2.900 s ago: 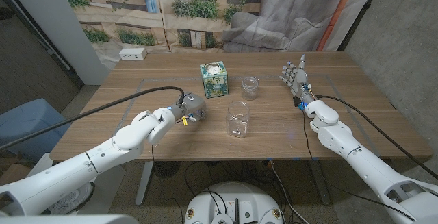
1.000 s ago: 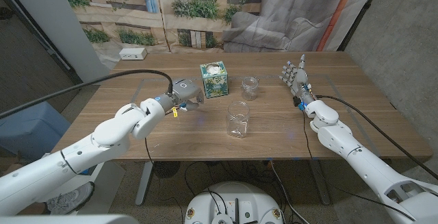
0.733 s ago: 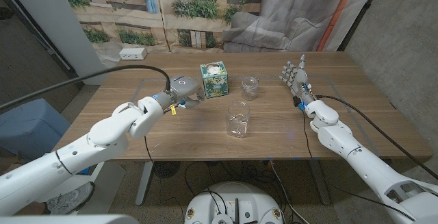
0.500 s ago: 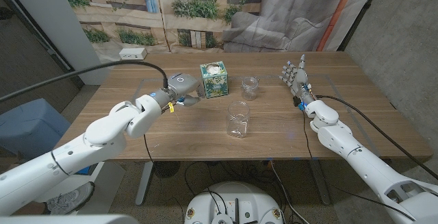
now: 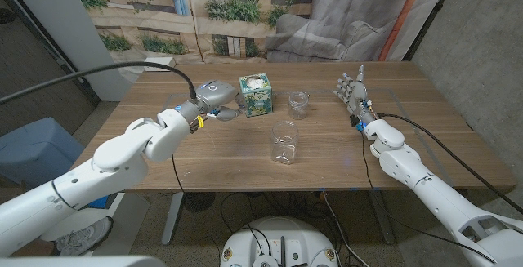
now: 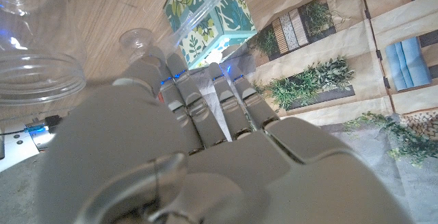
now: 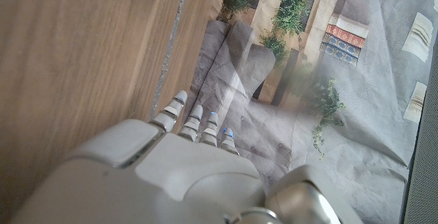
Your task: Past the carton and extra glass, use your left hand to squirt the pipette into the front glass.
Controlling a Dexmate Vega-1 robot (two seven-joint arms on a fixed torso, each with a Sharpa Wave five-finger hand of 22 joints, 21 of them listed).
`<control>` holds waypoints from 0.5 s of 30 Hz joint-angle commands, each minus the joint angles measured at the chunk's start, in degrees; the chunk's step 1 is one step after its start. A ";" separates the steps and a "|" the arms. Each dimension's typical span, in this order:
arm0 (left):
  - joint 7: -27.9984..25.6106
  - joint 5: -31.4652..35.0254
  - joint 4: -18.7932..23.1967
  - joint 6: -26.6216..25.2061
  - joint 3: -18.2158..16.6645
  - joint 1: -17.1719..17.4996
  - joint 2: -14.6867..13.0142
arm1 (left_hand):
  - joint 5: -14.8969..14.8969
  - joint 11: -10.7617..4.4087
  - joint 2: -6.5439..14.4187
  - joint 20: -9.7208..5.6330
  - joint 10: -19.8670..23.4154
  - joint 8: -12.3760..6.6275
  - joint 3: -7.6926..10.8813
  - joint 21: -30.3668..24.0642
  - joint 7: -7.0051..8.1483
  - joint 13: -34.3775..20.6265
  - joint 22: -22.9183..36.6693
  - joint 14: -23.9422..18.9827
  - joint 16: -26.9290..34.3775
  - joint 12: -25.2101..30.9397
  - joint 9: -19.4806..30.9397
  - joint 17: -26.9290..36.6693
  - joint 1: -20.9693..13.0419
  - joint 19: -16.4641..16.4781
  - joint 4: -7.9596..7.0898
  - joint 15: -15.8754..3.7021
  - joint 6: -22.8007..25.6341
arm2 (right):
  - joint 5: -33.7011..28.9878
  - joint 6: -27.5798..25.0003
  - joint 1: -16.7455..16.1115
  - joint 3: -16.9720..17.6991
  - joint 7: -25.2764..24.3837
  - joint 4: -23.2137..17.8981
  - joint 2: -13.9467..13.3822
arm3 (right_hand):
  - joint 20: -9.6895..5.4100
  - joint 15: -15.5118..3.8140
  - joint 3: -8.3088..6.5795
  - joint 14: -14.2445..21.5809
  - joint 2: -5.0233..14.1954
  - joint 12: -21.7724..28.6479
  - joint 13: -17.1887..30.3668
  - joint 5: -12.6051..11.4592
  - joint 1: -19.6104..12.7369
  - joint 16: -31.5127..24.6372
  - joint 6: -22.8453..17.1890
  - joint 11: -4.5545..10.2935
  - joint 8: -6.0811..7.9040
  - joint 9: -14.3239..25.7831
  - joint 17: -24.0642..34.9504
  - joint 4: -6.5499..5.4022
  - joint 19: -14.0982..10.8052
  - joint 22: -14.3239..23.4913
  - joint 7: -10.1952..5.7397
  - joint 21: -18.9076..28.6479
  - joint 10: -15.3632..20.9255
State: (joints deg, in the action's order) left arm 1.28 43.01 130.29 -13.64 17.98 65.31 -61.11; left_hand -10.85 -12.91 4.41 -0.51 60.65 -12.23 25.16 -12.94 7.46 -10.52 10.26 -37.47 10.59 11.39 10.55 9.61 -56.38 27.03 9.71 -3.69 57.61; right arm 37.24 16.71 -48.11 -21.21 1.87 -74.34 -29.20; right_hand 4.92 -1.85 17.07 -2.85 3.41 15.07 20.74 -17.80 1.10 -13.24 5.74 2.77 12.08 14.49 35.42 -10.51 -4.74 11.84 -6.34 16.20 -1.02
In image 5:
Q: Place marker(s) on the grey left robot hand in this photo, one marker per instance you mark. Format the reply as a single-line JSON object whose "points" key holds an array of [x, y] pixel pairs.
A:
{"points": [[216, 95]]}

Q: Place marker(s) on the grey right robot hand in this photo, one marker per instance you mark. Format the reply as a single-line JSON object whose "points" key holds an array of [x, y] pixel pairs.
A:
{"points": [[357, 95]]}

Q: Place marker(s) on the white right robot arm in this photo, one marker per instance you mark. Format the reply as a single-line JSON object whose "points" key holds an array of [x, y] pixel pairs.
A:
{"points": [[408, 165]]}

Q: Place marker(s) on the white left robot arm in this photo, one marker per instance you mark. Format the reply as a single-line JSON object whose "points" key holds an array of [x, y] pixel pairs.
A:
{"points": [[118, 157]]}

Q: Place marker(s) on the teal floral tissue box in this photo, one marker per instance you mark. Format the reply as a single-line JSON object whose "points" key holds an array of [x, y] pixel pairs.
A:
{"points": [[258, 99]]}

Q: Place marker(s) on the small clear glass jar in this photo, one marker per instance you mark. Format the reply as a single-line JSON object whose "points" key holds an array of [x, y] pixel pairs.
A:
{"points": [[298, 105]]}

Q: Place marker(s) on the white power strip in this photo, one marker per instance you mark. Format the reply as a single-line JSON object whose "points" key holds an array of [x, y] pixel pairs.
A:
{"points": [[161, 59]]}

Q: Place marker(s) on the printed fabric backdrop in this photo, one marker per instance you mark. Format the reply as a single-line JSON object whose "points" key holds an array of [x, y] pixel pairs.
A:
{"points": [[245, 22]]}

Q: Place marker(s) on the large clear plastic cup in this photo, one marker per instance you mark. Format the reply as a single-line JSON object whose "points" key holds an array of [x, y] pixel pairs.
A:
{"points": [[284, 144]]}

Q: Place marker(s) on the black backdrop stand pole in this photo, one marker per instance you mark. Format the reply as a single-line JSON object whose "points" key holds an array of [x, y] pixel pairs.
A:
{"points": [[430, 18]]}

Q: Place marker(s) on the black round floor fan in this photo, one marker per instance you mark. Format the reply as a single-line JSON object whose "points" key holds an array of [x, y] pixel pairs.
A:
{"points": [[199, 201]]}

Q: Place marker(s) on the grey table leg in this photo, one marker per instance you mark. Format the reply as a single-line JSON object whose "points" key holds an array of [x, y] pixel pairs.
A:
{"points": [[382, 218]]}

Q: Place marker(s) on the white table leg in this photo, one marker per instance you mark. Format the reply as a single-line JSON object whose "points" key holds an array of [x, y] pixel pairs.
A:
{"points": [[171, 218]]}

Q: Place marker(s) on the white robot torso base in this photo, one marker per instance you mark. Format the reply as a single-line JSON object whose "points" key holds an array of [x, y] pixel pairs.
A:
{"points": [[282, 238]]}

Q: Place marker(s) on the blue-grey ottoman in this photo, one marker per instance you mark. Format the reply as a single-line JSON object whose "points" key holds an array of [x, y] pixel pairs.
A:
{"points": [[32, 144]]}

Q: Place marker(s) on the grey sneaker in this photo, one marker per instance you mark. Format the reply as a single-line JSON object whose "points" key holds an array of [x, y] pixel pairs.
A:
{"points": [[83, 238]]}

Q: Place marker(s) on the white robot chest edge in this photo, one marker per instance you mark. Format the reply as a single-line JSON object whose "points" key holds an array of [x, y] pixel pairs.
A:
{"points": [[81, 262]]}

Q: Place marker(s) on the person's bare leg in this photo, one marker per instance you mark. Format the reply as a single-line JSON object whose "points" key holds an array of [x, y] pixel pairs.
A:
{"points": [[34, 248]]}

